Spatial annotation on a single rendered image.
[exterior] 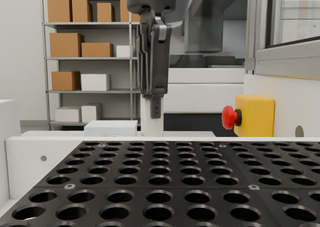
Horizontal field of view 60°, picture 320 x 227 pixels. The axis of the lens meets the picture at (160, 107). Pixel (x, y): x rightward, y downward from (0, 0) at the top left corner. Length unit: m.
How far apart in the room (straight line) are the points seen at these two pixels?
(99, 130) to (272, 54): 0.44
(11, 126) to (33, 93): 4.60
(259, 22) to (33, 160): 0.44
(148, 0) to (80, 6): 3.75
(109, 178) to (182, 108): 0.80
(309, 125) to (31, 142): 0.31
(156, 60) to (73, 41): 3.80
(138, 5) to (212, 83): 0.58
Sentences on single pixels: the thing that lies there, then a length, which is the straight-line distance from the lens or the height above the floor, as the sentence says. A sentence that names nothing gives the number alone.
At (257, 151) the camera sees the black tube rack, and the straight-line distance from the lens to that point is 0.21.
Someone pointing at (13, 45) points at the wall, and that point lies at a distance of 5.01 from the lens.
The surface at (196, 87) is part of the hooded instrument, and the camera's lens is 0.94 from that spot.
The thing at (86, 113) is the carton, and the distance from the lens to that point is 4.19.
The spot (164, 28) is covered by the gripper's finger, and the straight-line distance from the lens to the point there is 0.38.
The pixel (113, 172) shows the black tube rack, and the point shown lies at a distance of 0.16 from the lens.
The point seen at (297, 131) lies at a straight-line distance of 0.40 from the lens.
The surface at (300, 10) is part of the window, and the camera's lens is 0.45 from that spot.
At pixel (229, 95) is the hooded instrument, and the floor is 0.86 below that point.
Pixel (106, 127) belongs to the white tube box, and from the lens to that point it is 0.70.
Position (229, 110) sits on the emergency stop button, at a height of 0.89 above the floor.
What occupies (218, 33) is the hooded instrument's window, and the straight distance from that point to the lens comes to 0.98.
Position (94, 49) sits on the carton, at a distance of 4.13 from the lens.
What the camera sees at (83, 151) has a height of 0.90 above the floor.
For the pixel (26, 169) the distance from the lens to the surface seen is 0.29.
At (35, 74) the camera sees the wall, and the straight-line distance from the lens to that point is 4.86.
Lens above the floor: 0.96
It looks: 8 degrees down
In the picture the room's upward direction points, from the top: straight up
